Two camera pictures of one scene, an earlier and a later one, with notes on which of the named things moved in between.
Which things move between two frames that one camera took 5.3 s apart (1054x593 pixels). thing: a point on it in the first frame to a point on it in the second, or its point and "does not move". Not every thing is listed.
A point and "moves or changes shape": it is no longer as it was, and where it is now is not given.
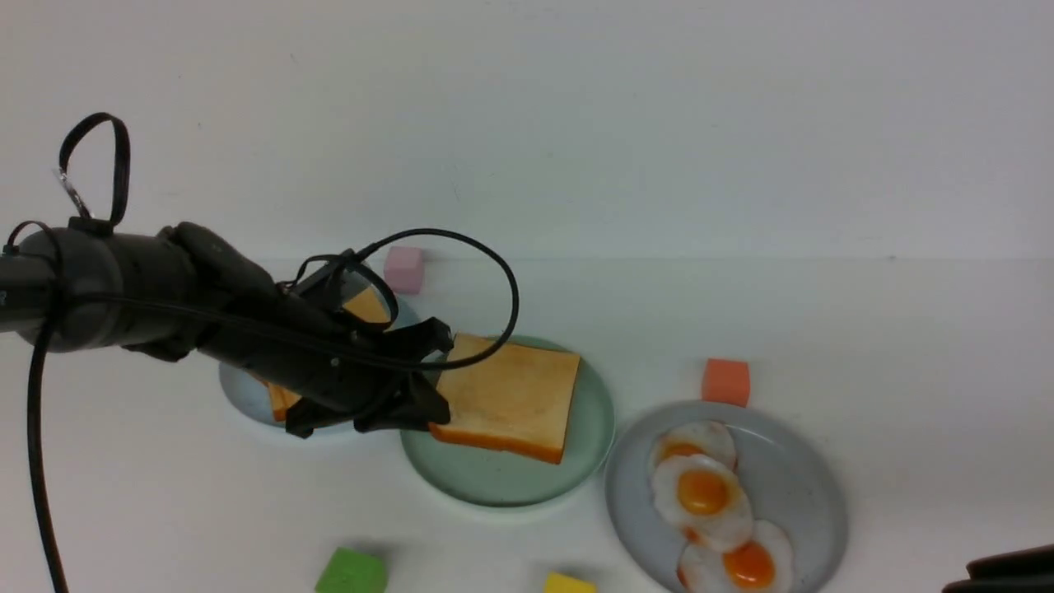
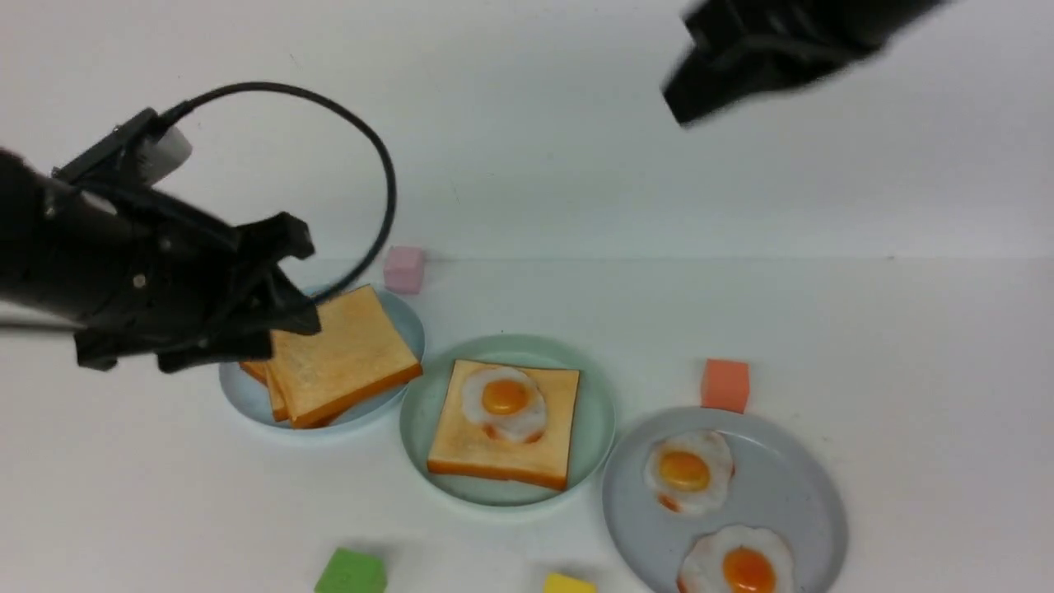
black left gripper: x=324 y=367 to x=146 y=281
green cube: x=352 y=571 does not move
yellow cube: x=557 y=582 does not move
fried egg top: x=707 y=438 to x=506 y=403
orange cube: x=726 y=381 does not move
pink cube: x=403 y=269 does not move
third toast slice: x=282 y=399 does not move
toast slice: x=516 y=400 moves or changes shape
